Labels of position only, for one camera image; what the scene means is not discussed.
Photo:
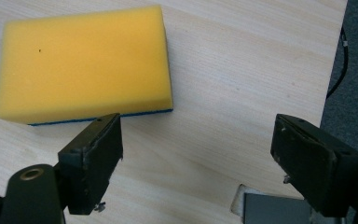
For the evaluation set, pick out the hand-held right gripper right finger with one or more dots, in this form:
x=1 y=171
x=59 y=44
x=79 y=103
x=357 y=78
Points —
x=310 y=161

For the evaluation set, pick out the yellow sponge with blue underside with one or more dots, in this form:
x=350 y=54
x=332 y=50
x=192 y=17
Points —
x=80 y=65

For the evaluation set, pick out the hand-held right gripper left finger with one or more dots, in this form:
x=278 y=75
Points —
x=90 y=161

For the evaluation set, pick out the grey metal bracket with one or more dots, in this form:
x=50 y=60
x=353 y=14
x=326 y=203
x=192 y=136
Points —
x=273 y=208

